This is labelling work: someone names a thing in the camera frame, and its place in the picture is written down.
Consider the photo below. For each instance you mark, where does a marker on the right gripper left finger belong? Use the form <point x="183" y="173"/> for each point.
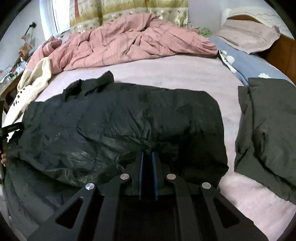
<point x="91" y="213"/>

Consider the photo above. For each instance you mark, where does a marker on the white carved headboard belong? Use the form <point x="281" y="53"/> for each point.
<point x="282" y="53"/>

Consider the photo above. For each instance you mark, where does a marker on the pink pillow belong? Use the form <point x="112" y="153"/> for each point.
<point x="248" y="36"/>

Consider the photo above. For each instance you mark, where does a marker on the window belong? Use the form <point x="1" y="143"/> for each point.
<point x="55" y="18"/>

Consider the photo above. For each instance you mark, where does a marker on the blue floral pillow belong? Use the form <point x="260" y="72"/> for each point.
<point x="245" y="66"/>

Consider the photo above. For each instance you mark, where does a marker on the pink desk lamp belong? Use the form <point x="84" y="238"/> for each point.
<point x="27" y="36"/>

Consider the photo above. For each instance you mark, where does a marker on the folded dark green jacket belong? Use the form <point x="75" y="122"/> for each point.
<point x="265" y="144"/>

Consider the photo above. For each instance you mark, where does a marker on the black puffer jacket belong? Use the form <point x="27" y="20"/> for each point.
<point x="97" y="127"/>

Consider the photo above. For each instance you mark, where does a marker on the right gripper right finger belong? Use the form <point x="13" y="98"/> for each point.
<point x="201" y="212"/>

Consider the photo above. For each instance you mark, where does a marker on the pink bed sheet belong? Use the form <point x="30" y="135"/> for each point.
<point x="175" y="76"/>

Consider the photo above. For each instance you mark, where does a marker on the tree pattern curtain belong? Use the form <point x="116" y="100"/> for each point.
<point x="90" y="14"/>

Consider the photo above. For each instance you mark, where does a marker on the cream printed hoodie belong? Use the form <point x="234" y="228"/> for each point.
<point x="34" y="80"/>

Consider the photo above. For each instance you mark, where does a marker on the brown wooden desk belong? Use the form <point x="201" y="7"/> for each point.
<point x="9" y="91"/>

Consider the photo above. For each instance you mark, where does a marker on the pink plaid quilt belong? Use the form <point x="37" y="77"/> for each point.
<point x="128" y="38"/>

